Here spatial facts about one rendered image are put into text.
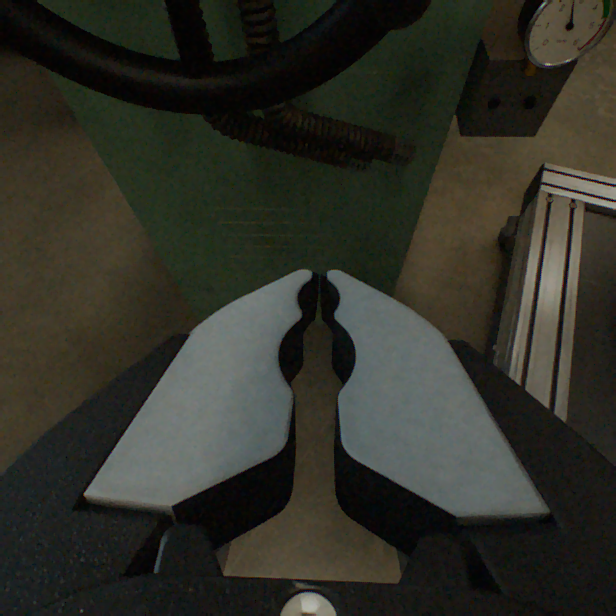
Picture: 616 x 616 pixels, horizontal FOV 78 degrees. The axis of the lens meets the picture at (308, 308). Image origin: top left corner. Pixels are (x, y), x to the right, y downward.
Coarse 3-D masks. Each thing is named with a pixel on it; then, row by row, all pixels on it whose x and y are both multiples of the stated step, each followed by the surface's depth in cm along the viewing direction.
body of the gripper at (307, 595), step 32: (160, 544) 5; (192, 544) 5; (416, 544) 5; (448, 544) 5; (128, 576) 4; (160, 576) 4; (192, 576) 4; (224, 576) 4; (416, 576) 4; (448, 576) 4; (64, 608) 4; (96, 608) 4; (128, 608) 4; (160, 608) 4; (192, 608) 4; (224, 608) 4; (256, 608) 4; (288, 608) 4; (320, 608) 4; (352, 608) 4; (384, 608) 4; (416, 608) 4; (448, 608) 4; (480, 608) 4; (512, 608) 4
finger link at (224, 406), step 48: (288, 288) 10; (192, 336) 8; (240, 336) 8; (288, 336) 8; (192, 384) 7; (240, 384) 7; (288, 384) 7; (144, 432) 6; (192, 432) 6; (240, 432) 6; (288, 432) 6; (96, 480) 5; (144, 480) 5; (192, 480) 5; (240, 480) 6; (288, 480) 6; (240, 528) 6
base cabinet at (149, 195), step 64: (64, 0) 34; (128, 0) 34; (320, 0) 34; (448, 0) 33; (384, 64) 38; (448, 64) 38; (128, 128) 46; (192, 128) 45; (384, 128) 44; (448, 128) 44; (128, 192) 55; (192, 192) 54; (256, 192) 54; (320, 192) 53; (384, 192) 53; (192, 256) 68; (256, 256) 67; (320, 256) 67; (384, 256) 66; (320, 320) 89
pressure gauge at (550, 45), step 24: (528, 0) 30; (552, 0) 28; (576, 0) 28; (600, 0) 28; (528, 24) 29; (552, 24) 29; (576, 24) 29; (600, 24) 29; (528, 48) 31; (552, 48) 31; (576, 48) 31; (528, 72) 34
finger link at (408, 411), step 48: (336, 288) 10; (336, 336) 9; (384, 336) 8; (432, 336) 8; (384, 384) 7; (432, 384) 7; (336, 432) 7; (384, 432) 6; (432, 432) 6; (480, 432) 6; (336, 480) 7; (384, 480) 5; (432, 480) 5; (480, 480) 5; (528, 480) 5; (384, 528) 6; (432, 528) 5
